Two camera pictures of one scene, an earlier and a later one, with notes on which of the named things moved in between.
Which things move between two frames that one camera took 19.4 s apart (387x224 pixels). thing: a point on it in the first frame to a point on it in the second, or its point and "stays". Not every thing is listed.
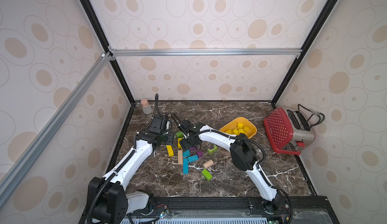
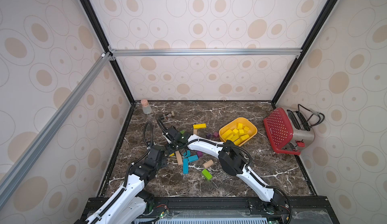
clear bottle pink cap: (146, 108) stays
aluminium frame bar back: (118, 53) stays
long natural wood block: (180, 157) stays
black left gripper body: (167, 137) to (163, 163)
